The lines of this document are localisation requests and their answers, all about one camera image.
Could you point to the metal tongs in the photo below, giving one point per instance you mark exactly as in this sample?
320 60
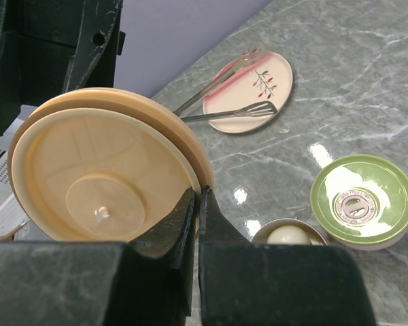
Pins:
219 93

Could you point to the far steel lunch bowl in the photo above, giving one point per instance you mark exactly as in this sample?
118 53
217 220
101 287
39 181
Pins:
374 247

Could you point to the orange round lid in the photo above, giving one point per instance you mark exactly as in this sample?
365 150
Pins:
101 164

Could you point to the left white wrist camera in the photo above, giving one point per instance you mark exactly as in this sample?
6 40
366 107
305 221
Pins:
12 217

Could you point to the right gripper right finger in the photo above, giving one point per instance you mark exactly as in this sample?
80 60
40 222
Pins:
243 283

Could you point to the white egg ball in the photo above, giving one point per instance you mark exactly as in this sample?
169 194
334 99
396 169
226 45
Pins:
288 235

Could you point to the steel lunch bowl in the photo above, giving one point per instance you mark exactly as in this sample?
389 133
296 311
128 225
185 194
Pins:
374 247
316 238

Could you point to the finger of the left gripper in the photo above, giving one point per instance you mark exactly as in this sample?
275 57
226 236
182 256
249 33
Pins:
97 39

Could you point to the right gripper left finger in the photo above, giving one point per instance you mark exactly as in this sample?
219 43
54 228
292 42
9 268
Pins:
147 281

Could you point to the pink white plate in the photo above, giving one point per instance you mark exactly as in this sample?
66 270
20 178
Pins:
272 80

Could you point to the green round lid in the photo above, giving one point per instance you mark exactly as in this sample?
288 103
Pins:
361 199

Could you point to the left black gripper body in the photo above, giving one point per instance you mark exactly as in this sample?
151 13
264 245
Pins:
36 40

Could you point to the near steel lunch bowl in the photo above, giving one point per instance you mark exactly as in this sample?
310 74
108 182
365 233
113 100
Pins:
316 238

